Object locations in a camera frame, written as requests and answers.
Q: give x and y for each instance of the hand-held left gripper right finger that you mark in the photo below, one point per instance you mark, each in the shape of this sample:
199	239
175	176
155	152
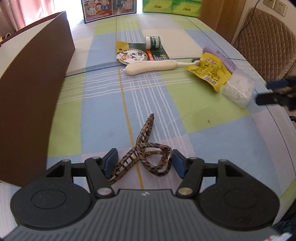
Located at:
178	165

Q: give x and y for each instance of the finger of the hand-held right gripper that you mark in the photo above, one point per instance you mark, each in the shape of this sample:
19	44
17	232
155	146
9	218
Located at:
277	83
268	98

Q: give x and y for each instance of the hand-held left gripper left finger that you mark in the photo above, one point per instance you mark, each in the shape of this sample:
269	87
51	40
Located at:
111	162

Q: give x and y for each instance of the clear cotton swab box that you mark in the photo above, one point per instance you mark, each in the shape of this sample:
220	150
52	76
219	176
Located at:
238	89

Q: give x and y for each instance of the tortoiseshell hair claw clip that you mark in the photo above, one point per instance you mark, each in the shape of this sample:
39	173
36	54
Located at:
148	126

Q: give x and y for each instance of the purple bottle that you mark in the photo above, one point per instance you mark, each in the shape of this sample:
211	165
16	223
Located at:
225	59

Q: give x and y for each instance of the yellow snack packet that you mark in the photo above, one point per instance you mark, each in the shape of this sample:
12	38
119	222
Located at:
208	69

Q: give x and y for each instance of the white toothbrush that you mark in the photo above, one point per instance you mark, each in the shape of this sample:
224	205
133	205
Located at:
150	67

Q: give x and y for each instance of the brown storage box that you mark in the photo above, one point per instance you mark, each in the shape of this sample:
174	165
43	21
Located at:
30	92

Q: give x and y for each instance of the lip balm card pack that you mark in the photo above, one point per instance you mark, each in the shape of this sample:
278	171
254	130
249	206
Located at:
133	54

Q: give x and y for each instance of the checkered cloth desktop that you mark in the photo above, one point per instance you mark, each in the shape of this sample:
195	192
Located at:
196	120

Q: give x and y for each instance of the brown quilted chair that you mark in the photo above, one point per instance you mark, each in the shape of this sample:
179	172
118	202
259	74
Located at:
268	41

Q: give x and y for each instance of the wooden door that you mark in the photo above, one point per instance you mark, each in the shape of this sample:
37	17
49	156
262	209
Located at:
219	18

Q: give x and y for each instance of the stack of green tissue packs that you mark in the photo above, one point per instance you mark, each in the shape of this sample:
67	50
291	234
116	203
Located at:
171	7

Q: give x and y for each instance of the blue printed milk carton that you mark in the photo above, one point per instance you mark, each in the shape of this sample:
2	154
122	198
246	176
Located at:
108	10

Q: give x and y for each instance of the pink curtain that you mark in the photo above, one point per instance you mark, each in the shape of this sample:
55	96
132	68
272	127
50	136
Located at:
27	11

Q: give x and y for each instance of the white wall socket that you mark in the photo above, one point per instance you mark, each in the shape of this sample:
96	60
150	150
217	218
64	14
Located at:
281	7
268	3

